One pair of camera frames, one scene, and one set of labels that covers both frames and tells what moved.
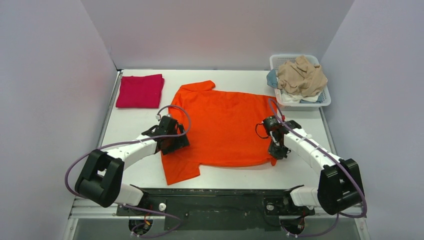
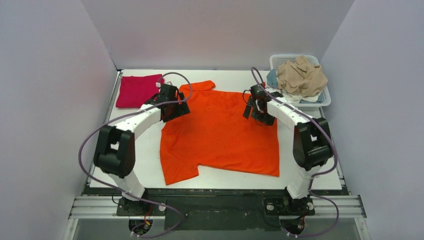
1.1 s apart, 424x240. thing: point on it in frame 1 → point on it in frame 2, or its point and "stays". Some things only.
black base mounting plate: (215, 209) stays
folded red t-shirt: (141, 91) stays
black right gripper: (277, 150) → (251, 105)
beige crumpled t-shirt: (302, 76) stays
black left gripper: (177, 143) → (180, 108)
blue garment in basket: (271, 80) stays
